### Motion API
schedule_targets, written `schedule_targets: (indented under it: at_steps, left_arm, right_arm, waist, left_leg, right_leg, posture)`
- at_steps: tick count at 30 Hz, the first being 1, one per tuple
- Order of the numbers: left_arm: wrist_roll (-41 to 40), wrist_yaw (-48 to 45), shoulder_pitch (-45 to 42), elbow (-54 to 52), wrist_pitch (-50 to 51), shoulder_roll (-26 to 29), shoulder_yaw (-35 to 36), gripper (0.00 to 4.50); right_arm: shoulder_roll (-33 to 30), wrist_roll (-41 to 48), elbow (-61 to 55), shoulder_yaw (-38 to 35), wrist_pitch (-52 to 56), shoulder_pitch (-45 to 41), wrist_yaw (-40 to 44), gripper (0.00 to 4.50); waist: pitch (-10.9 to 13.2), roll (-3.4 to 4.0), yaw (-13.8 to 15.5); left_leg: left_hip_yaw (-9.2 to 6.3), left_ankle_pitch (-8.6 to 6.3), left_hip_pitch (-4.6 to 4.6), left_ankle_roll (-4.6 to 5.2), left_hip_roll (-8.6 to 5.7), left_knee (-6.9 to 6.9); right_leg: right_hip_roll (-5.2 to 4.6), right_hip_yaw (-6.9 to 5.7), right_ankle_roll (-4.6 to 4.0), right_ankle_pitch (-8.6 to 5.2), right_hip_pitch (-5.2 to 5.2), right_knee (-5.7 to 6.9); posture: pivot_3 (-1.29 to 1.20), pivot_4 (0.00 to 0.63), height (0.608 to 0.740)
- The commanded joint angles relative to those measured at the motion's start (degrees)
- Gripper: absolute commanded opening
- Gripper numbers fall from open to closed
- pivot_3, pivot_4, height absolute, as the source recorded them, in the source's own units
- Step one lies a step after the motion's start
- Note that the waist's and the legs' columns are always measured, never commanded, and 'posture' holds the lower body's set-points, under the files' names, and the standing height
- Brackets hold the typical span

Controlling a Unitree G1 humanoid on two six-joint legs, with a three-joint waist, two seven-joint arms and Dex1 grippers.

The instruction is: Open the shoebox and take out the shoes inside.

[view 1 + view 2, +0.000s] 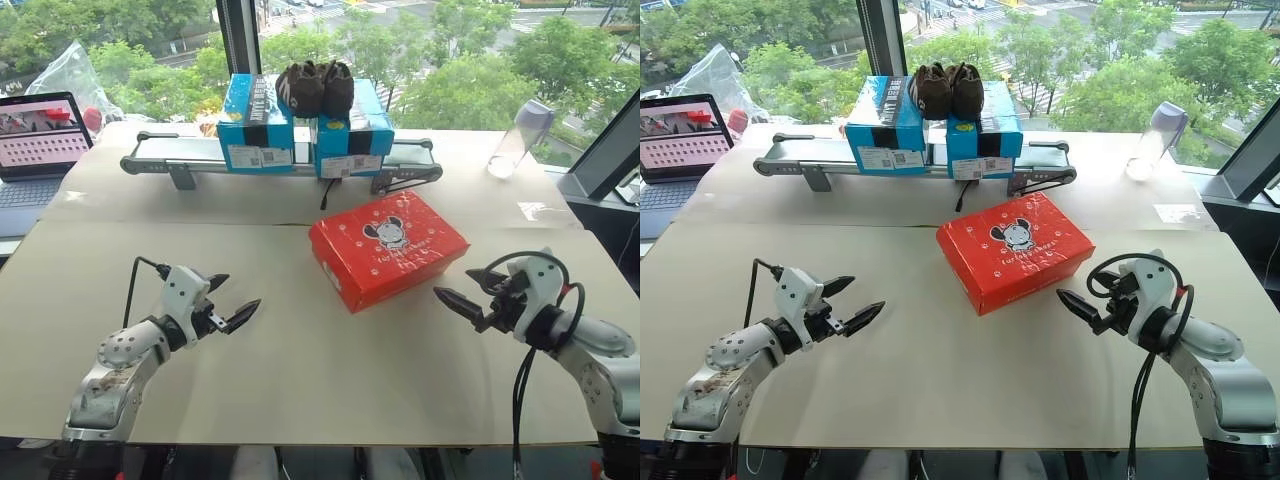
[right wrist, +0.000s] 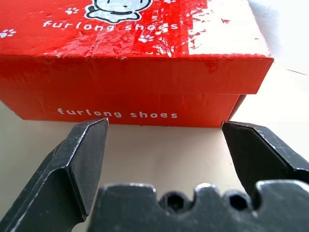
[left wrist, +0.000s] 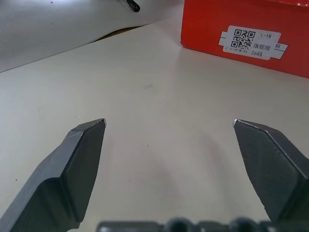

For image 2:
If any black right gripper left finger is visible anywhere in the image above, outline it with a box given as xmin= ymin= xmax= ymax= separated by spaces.
xmin=0 ymin=117 xmax=109 ymax=232

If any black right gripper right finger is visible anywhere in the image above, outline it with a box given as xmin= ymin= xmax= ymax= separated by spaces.
xmin=221 ymin=121 xmax=309 ymax=195

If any red cardboard shoe box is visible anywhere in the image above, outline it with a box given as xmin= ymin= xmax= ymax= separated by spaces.
xmin=0 ymin=91 xmax=241 ymax=128

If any red cardboard shoe box lid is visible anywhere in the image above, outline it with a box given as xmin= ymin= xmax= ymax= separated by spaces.
xmin=0 ymin=0 xmax=274 ymax=96

